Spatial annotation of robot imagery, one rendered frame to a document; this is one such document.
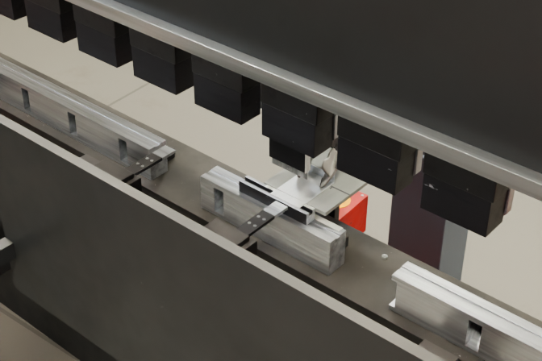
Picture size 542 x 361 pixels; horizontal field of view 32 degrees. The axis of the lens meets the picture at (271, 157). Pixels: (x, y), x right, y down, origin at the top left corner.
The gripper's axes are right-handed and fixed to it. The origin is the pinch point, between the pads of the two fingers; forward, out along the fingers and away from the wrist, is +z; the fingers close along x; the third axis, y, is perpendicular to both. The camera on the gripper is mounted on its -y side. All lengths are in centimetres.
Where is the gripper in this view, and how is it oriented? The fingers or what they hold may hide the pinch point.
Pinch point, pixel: (313, 178)
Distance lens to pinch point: 218.9
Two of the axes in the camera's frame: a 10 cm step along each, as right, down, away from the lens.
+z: -4.2, 9.1, 0.0
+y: -4.8, -2.2, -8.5
